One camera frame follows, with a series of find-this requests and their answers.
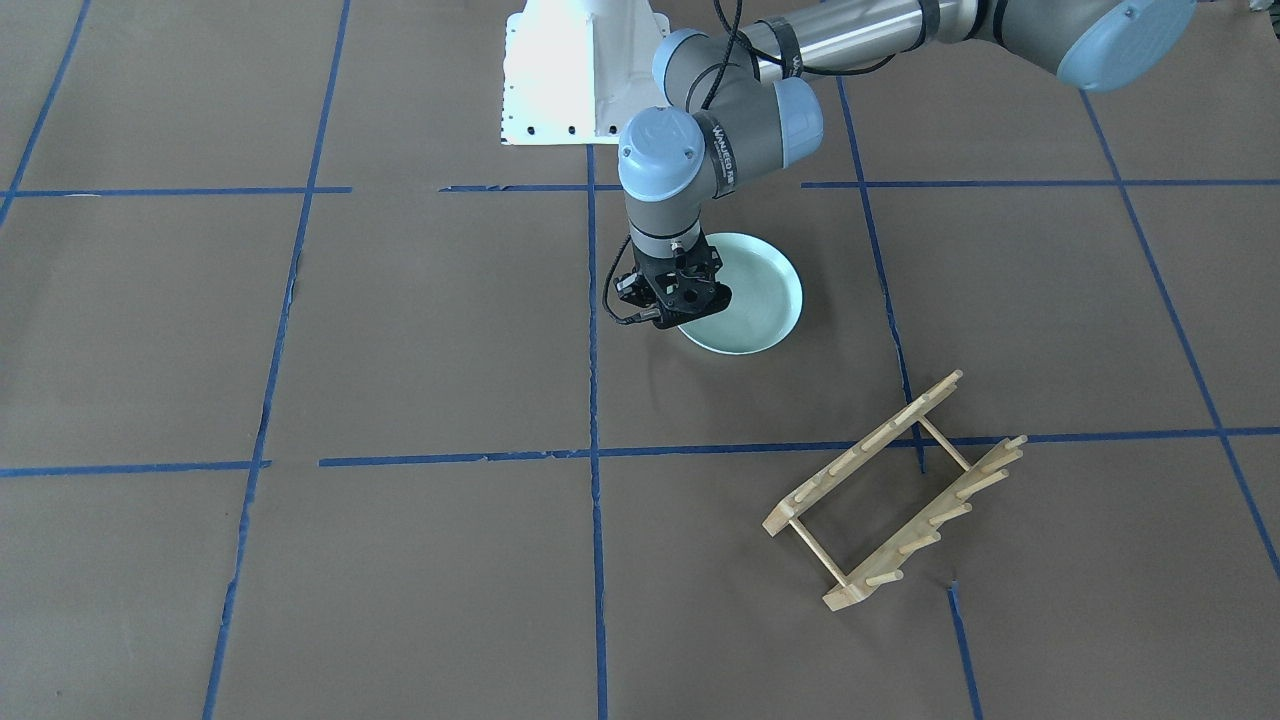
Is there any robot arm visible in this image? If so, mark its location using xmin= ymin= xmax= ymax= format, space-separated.
xmin=602 ymin=1 xmax=1196 ymax=329

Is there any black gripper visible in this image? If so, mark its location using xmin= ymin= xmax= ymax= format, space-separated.
xmin=634 ymin=240 xmax=732 ymax=329

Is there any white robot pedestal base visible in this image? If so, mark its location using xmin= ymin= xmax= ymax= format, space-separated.
xmin=500 ymin=1 xmax=671 ymax=146

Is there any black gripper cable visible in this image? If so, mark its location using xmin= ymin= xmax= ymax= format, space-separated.
xmin=602 ymin=234 xmax=660 ymax=328

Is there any wooden dish rack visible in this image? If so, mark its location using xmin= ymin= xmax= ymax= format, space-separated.
xmin=762 ymin=370 xmax=1028 ymax=611

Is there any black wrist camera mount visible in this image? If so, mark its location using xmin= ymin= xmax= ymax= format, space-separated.
xmin=603 ymin=270 xmax=660 ymax=325

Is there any light green plate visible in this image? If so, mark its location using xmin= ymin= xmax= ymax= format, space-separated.
xmin=678 ymin=232 xmax=803 ymax=355

